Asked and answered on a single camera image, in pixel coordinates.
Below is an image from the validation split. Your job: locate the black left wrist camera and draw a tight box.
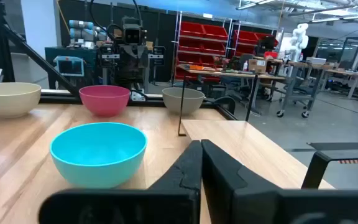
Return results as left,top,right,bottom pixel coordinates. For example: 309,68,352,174
121,17,144,45

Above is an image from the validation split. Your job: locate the dark teal cabinet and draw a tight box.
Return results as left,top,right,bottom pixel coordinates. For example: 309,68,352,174
44,46,101,90

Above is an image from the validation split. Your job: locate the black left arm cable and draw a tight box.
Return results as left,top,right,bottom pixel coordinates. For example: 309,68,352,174
88,0,143,43

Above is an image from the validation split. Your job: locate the cardboard box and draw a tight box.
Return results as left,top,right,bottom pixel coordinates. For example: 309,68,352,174
248,58,268,74

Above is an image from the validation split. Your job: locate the magenta pink bowl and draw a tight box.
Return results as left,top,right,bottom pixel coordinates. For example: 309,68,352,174
78,85,131,118

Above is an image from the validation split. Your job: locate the grey olive bowl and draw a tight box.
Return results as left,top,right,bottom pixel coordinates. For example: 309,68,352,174
162,86,205,115

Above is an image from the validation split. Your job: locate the flat white box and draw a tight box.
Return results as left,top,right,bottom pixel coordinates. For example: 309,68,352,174
305,57,327,65

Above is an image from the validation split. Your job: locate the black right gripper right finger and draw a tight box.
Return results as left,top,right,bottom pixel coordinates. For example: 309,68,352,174
200,139,358,224

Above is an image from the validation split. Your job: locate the metal rack with red bins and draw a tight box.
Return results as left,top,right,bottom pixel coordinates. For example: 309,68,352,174
228,21,281,60
172,11,233,85

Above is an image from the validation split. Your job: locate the long wooden work table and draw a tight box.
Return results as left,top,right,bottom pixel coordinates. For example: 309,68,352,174
178,64,287,123

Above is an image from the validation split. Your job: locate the cream bowl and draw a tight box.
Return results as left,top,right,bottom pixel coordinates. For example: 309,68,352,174
0,82,42,119

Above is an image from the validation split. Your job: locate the bright blue bowl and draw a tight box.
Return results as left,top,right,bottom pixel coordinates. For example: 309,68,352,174
49,122,148,190

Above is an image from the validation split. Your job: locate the black office chair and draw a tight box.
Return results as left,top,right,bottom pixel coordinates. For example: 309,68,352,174
224,53,257,102

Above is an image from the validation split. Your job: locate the white humanoid robot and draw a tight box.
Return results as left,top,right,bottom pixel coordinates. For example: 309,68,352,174
288,23,310,62

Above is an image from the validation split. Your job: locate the grey rolling work table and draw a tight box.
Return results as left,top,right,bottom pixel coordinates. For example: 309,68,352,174
277,60,335,119

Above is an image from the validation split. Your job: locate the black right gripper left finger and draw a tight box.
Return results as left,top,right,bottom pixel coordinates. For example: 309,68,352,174
38,139,203,224

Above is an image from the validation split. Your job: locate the light blue teach pendant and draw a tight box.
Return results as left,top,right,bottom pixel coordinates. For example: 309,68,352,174
53,55,85,77

